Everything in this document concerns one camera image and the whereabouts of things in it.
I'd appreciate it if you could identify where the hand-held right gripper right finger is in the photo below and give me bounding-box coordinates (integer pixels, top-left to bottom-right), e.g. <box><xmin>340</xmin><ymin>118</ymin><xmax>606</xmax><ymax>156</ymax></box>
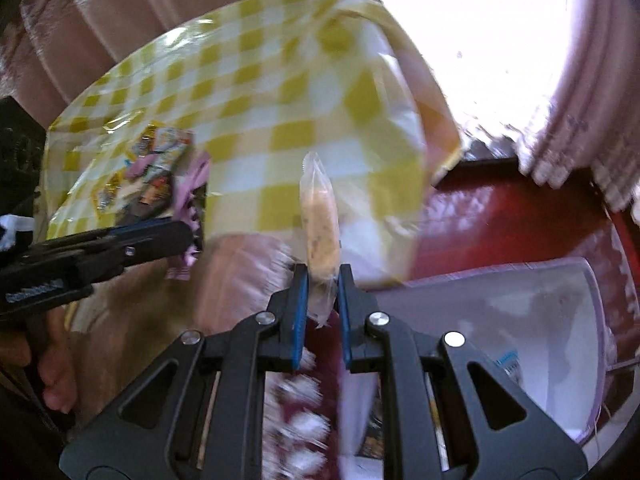
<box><xmin>336</xmin><ymin>264</ymin><xmax>588</xmax><ymax>480</ymax></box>

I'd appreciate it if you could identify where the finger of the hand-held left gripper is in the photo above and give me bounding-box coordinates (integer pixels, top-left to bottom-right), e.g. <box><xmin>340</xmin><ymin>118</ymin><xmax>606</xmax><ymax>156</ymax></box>
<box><xmin>37</xmin><ymin>219</ymin><xmax>169</xmax><ymax>257</ymax></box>
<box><xmin>75</xmin><ymin>221</ymin><xmax>196</xmax><ymax>287</ymax></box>

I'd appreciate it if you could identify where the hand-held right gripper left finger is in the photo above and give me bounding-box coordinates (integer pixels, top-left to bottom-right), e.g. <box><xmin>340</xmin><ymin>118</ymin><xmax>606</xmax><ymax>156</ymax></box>
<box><xmin>59</xmin><ymin>264</ymin><xmax>310</xmax><ymax>480</ymax></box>

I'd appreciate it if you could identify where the yellow brown snack packet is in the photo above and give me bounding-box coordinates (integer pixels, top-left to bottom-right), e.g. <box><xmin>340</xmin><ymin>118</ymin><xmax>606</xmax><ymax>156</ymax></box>
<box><xmin>95</xmin><ymin>170</ymin><xmax>126</xmax><ymax>217</ymax></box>

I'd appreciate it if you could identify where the purple snack packet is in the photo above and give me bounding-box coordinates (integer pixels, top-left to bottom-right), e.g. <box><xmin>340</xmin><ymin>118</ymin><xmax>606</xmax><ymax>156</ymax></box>
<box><xmin>167</xmin><ymin>152</ymin><xmax>213</xmax><ymax>281</ymax></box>

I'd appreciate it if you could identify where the clear round biscuit packet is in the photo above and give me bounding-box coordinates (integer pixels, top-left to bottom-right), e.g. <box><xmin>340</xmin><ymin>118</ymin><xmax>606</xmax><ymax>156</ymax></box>
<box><xmin>299</xmin><ymin>151</ymin><xmax>342</xmax><ymax>331</ymax></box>

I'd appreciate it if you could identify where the green white candy packet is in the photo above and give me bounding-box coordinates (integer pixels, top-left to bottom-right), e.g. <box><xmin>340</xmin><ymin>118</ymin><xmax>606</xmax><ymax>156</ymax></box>
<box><xmin>150</xmin><ymin>127</ymin><xmax>195</xmax><ymax>161</ymax></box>

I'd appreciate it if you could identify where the person's left hand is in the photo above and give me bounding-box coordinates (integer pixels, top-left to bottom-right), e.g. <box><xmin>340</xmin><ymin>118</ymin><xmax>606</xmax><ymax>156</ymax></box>
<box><xmin>0</xmin><ymin>320</ymin><xmax>78</xmax><ymax>416</ymax></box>

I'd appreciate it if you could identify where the striped tasselled blanket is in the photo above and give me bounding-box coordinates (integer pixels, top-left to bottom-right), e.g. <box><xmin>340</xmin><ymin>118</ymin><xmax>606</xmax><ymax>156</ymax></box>
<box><xmin>65</xmin><ymin>235</ymin><xmax>381</xmax><ymax>480</ymax></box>

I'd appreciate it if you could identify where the yellow checkered tablecloth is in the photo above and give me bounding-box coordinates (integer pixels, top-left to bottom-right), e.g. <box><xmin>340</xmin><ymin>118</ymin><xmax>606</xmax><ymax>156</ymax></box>
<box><xmin>42</xmin><ymin>0</ymin><xmax>463</xmax><ymax>291</ymax></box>

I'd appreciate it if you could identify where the embroidered pink curtain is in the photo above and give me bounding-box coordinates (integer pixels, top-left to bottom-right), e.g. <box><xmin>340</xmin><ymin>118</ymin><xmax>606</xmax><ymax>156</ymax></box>
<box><xmin>515</xmin><ymin>0</ymin><xmax>640</xmax><ymax>211</ymax></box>

